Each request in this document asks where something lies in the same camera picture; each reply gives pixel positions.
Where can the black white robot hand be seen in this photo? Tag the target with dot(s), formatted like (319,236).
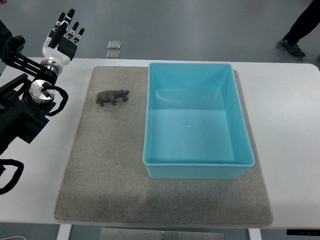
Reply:
(62,41)

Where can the brown hippo toy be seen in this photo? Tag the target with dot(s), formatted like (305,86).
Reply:
(111,96)

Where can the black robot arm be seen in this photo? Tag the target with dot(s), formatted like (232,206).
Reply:
(27,101)

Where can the blue plastic box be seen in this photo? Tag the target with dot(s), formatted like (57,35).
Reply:
(195,125)

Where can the lower floor socket plate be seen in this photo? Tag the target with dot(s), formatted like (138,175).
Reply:
(113,54)

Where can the grey felt mat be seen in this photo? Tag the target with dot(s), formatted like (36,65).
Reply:
(106,182)

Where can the white table leg left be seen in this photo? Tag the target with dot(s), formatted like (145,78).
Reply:
(64,232)

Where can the white table leg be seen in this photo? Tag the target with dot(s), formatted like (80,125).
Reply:
(64,232)
(254,234)

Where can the grey sneaker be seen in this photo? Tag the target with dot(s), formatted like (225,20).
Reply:
(292,50)

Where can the person's leg in black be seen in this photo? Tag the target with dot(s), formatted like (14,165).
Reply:
(305,23)

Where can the white table leg right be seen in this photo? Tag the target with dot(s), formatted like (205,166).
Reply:
(254,234)

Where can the black table control panel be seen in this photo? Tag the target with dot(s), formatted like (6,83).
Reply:
(303,232)

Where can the metal table frame plate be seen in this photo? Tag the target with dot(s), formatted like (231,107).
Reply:
(147,234)

